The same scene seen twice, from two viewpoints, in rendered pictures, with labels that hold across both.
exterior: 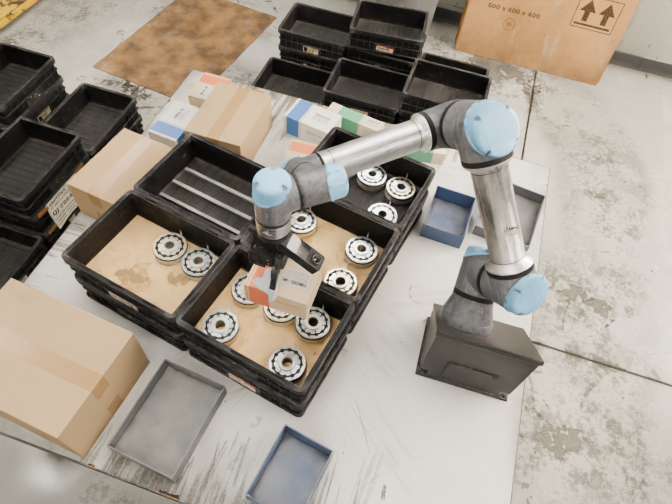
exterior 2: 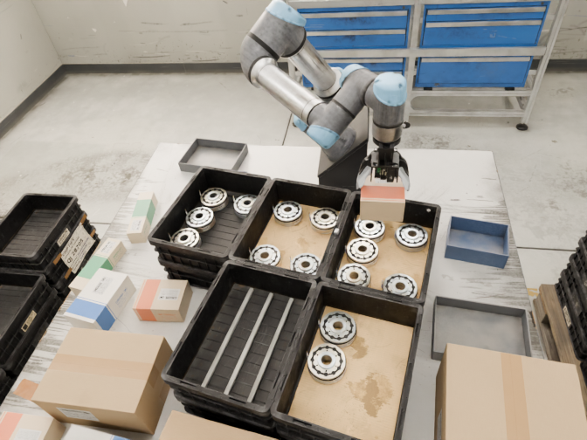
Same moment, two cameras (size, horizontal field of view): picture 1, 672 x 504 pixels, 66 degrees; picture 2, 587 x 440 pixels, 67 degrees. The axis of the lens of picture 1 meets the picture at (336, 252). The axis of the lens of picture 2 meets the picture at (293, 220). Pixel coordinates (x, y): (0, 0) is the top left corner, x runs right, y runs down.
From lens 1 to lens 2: 140 cm
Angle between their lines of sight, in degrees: 53
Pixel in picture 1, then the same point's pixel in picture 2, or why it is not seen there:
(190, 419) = (470, 322)
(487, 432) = not seen: hidden behind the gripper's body
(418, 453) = (421, 187)
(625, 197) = (130, 163)
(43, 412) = (563, 388)
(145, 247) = (328, 396)
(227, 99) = (73, 375)
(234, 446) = (473, 286)
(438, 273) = not seen: hidden behind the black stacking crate
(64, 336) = (483, 409)
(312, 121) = (107, 292)
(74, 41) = not seen: outside the picture
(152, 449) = (508, 342)
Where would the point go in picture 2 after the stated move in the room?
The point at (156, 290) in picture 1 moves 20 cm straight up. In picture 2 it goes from (379, 362) to (383, 324)
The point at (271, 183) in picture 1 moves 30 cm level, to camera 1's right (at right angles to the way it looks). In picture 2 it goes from (396, 78) to (372, 24)
